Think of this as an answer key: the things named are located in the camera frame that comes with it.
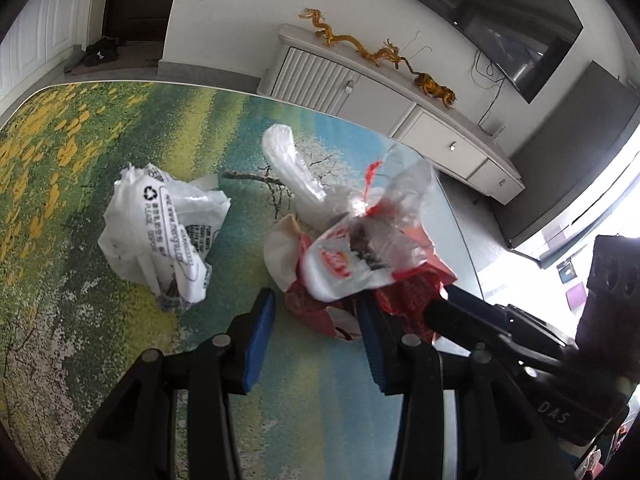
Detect dark storage box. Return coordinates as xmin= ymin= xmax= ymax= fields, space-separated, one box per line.
xmin=555 ymin=256 xmax=581 ymax=283

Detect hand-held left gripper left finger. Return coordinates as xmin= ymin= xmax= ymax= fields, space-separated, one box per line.
xmin=55 ymin=287 xmax=277 ymax=480

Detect purple stool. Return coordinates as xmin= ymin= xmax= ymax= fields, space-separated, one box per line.
xmin=566 ymin=281 xmax=587 ymax=311

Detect white printed plastic bag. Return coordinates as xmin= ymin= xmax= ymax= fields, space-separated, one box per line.
xmin=97 ymin=162 xmax=232 ymax=317

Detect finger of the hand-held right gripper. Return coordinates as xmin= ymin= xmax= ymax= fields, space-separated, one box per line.
xmin=422 ymin=297 xmax=576 ymax=378
xmin=447 ymin=286 xmax=571 ymax=353

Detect golden tiger figurine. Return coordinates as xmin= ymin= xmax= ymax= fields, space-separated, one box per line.
xmin=405 ymin=57 xmax=457 ymax=109

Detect dark brown door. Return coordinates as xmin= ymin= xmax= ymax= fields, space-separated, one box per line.
xmin=102 ymin=0 xmax=186 ymax=43

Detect black wall television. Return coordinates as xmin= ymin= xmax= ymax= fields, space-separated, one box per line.
xmin=340 ymin=0 xmax=585 ymax=105

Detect white television cabinet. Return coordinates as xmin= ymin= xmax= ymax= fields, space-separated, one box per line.
xmin=256 ymin=23 xmax=525 ymax=206

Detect black shoes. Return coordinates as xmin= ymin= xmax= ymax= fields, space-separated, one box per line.
xmin=82 ymin=36 xmax=120 ymax=67

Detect black television cables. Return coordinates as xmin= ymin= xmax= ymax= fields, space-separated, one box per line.
xmin=472 ymin=45 xmax=506 ymax=128

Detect golden dragon figurine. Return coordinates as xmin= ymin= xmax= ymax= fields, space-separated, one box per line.
xmin=299 ymin=7 xmax=407 ymax=70

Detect translucent white plastic bag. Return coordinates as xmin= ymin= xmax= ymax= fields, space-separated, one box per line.
xmin=262 ymin=124 xmax=351 ymax=231

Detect grey refrigerator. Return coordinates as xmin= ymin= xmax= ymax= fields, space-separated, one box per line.
xmin=492 ymin=60 xmax=640 ymax=261

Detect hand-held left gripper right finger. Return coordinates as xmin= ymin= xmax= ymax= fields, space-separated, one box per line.
xmin=356 ymin=292 xmax=578 ymax=480

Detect clear plastic bag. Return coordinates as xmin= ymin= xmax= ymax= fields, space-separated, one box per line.
xmin=350 ymin=157 xmax=433 ymax=266

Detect red white plastic bag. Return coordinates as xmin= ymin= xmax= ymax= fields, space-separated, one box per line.
xmin=263 ymin=212 xmax=458 ymax=343

